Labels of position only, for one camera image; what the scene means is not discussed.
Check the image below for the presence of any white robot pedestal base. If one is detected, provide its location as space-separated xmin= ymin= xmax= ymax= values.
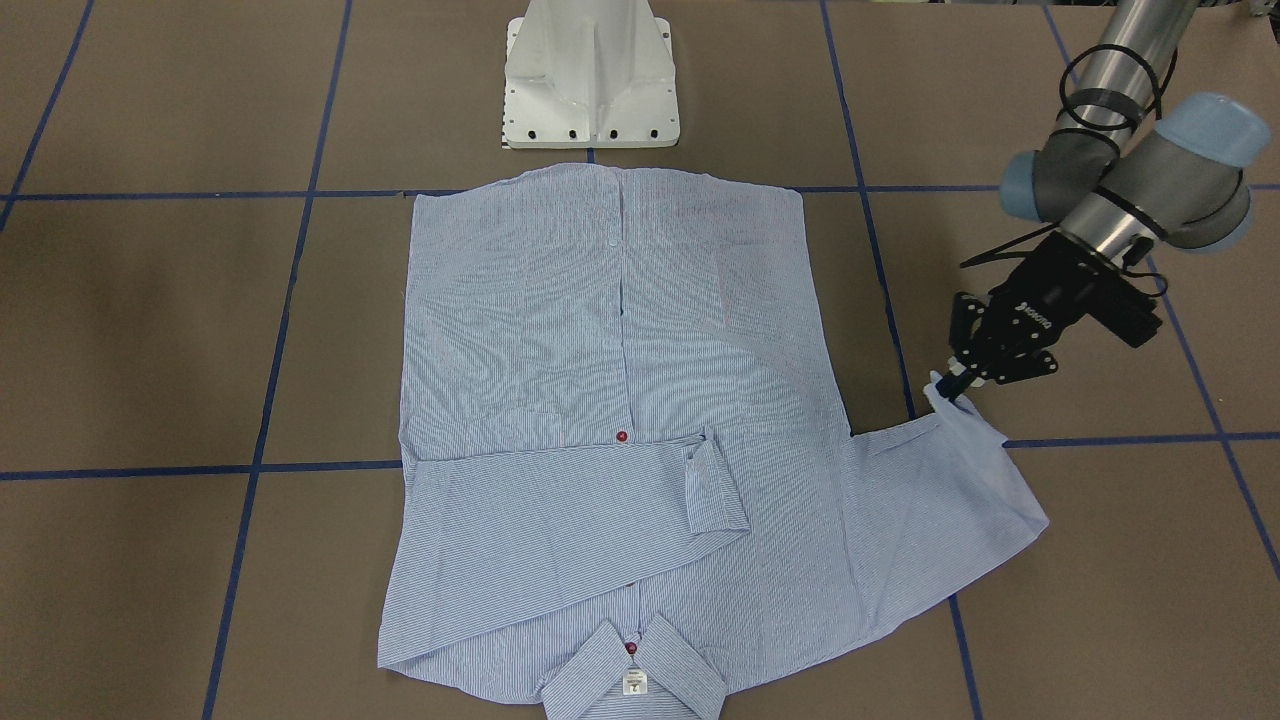
xmin=500 ymin=1 xmax=682 ymax=150

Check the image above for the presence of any light blue striped shirt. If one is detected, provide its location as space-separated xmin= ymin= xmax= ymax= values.
xmin=378 ymin=164 xmax=1048 ymax=719

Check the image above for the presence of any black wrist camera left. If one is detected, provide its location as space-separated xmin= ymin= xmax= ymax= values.
xmin=1083 ymin=275 xmax=1164 ymax=348

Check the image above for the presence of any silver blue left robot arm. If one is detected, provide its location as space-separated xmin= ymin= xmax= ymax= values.
xmin=931 ymin=1 xmax=1271 ymax=401

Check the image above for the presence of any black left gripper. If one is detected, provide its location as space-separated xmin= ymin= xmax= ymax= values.
xmin=936 ymin=231 xmax=1124 ymax=401

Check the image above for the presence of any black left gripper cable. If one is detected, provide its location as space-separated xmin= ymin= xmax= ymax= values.
xmin=960 ymin=40 xmax=1171 ymax=301

